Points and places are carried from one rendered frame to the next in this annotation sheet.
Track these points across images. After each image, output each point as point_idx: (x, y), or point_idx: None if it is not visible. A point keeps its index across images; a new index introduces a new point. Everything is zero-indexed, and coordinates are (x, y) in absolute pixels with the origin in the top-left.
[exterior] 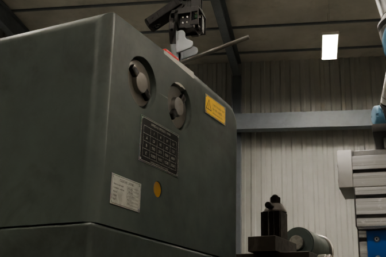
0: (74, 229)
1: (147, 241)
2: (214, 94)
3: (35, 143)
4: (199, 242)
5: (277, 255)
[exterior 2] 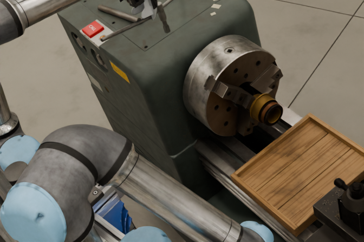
0: None
1: (111, 104)
2: (116, 63)
3: None
4: (137, 125)
5: None
